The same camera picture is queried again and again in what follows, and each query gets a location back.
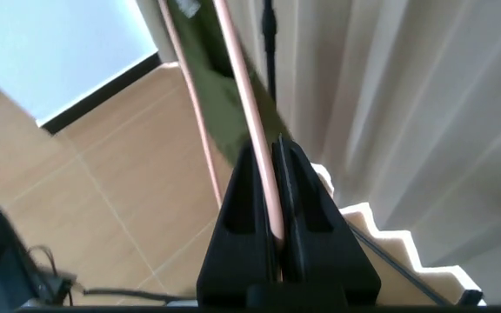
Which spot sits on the pink clothes hanger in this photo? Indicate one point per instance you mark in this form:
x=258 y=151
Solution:
x=255 y=121

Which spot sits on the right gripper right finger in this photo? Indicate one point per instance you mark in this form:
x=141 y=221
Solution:
x=329 y=256

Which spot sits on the black clothes rack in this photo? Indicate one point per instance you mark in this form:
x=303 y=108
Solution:
x=269 y=48

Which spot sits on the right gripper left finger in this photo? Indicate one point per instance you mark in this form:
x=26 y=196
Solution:
x=233 y=256

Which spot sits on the green shirt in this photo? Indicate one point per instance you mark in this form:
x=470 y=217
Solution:
x=215 y=95

